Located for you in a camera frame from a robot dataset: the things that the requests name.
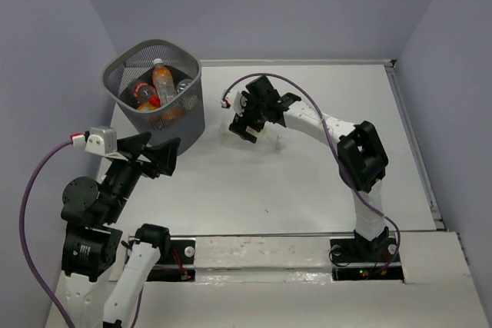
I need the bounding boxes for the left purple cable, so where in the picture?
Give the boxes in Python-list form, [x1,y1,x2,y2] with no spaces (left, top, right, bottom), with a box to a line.
[18,139,143,328]

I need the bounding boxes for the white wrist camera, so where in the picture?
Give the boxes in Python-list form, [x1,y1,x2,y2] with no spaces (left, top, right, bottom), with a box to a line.
[70,126,125,160]
[221,89,247,115]

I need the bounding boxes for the small red-label cola bottle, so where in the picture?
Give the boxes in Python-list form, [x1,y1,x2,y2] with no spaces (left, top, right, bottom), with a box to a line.
[131,81,161,108]

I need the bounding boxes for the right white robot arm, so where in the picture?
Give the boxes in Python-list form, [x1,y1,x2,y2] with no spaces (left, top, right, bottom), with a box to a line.
[221,73,391,260]

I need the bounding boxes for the orange juice bottle white cap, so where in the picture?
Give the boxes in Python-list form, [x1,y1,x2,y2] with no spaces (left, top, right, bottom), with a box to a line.
[152,58,178,106]

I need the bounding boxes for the clear jar silver lid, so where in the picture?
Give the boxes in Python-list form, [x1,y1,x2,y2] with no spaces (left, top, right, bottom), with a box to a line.
[176,78,193,94]

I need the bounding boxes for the grey mesh waste bin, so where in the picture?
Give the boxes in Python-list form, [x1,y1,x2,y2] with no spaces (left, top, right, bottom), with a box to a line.
[101,39,205,154]

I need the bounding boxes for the large clear beige-label bottle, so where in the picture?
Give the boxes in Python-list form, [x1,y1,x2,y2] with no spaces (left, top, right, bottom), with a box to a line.
[218,118,283,153]

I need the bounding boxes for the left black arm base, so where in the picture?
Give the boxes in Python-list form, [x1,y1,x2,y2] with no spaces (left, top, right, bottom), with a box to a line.
[147,237,196,283]

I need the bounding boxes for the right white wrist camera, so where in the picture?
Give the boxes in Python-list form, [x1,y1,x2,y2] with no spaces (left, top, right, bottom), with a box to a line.
[221,89,247,115]

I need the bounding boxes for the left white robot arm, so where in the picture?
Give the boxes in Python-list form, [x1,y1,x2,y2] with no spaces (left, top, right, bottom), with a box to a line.
[61,128,181,327]

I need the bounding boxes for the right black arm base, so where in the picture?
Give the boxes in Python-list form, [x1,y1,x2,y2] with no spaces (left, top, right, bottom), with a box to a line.
[328,237,404,282]

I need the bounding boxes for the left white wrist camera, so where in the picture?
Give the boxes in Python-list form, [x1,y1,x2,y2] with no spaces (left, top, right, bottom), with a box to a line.
[70,126,125,160]

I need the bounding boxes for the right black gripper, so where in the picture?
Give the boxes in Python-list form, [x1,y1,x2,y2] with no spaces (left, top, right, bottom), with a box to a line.
[229,91,268,143]

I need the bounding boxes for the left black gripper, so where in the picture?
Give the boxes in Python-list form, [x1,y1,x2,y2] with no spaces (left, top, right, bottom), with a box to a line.
[104,128,182,219]

